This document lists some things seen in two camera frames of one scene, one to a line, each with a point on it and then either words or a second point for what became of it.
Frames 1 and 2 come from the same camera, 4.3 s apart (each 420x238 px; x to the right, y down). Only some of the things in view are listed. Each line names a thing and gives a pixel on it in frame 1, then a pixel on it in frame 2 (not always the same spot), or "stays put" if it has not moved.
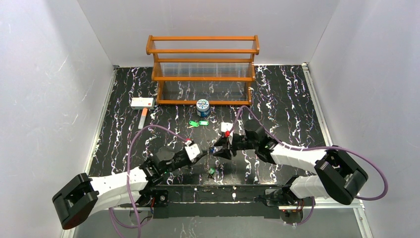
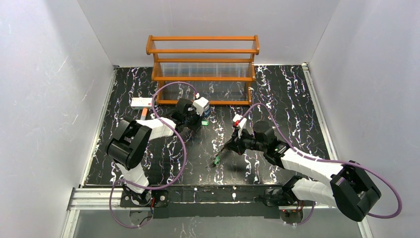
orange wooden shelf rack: x=203 y=70 stays put
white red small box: x=143 y=102 stays put
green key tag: x=203 y=123 stays put
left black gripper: x=203 y=153 -> x=197 y=119
